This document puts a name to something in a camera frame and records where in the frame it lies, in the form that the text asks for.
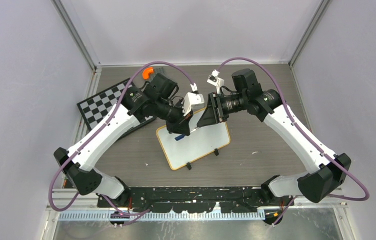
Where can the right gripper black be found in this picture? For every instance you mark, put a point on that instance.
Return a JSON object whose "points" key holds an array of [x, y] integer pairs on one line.
{"points": [[214, 113]]}

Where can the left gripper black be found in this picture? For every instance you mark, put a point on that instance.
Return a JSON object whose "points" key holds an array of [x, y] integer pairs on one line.
{"points": [[181, 125]]}

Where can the blue marker cap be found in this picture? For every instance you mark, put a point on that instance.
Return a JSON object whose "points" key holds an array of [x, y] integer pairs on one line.
{"points": [[179, 137]]}

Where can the yellow framed whiteboard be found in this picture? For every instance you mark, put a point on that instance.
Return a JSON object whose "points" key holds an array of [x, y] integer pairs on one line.
{"points": [[197, 145]]}

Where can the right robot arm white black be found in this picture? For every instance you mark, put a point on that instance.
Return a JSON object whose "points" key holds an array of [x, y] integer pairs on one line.
{"points": [[322, 175]]}

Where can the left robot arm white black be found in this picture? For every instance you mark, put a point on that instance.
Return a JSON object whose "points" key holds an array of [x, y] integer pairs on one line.
{"points": [[134, 104]]}

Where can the grey studded baseplate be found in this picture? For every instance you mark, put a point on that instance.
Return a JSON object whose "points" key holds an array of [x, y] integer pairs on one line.
{"points": [[159, 70]]}

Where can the orange curved block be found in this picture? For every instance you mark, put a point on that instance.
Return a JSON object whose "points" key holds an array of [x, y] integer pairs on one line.
{"points": [[147, 73]]}

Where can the black white checkerboard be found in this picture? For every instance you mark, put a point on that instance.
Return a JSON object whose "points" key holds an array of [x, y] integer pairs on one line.
{"points": [[96, 107]]}

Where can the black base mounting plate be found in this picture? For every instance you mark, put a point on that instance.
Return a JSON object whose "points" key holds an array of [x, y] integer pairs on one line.
{"points": [[195, 200]]}

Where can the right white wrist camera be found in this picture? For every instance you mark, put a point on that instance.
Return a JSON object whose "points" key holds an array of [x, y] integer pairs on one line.
{"points": [[216, 81]]}

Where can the aluminium frame rail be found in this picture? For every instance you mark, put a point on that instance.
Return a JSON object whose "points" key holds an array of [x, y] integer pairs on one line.
{"points": [[74, 33]]}

